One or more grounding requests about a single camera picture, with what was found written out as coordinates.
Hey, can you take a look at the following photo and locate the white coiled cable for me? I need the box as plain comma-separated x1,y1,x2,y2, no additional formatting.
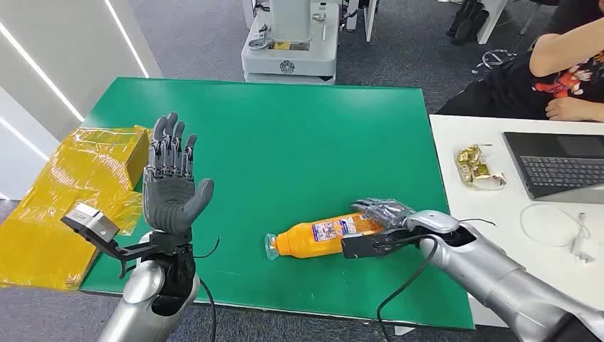
519,202,590,249

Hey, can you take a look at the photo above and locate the gold foil snack packet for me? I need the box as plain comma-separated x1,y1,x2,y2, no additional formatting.
454,143,508,192

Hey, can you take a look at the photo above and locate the white furniture leg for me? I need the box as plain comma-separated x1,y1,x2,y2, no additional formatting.
477,0,511,46

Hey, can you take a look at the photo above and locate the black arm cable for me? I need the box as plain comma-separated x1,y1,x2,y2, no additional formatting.
193,236,222,342
375,217,497,342

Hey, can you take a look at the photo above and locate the person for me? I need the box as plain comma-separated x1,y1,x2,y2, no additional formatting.
436,0,604,123

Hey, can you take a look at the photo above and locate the white charger plug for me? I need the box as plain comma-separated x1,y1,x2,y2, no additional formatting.
570,238,596,264

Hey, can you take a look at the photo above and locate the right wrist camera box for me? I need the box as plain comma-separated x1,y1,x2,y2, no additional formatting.
340,230,422,260

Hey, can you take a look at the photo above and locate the orange labelled plastic bottle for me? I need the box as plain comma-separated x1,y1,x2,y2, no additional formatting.
264,213,385,261

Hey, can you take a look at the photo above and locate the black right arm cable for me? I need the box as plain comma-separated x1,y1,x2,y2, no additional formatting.
375,217,497,342

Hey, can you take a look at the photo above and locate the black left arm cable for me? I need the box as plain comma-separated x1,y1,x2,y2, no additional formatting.
193,236,222,342

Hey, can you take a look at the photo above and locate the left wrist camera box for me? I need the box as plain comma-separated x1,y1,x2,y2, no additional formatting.
61,202,157,279

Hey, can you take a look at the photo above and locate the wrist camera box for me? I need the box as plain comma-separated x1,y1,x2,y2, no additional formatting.
61,202,157,279
340,230,422,260

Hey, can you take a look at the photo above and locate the yellow film-wrapped cardboard box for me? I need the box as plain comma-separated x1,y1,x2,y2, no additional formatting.
0,125,165,291

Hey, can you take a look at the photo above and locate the dark grey laptop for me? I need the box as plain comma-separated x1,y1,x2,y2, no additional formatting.
502,131,604,204

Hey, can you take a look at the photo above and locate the person's left hand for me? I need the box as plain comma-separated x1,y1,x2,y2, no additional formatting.
546,96,604,123

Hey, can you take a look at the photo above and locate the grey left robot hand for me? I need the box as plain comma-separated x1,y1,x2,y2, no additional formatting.
142,112,214,234

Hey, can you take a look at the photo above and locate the black chair base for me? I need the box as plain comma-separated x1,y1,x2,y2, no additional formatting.
445,0,491,47

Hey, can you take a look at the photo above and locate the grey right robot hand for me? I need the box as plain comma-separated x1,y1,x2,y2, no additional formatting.
351,198,417,231

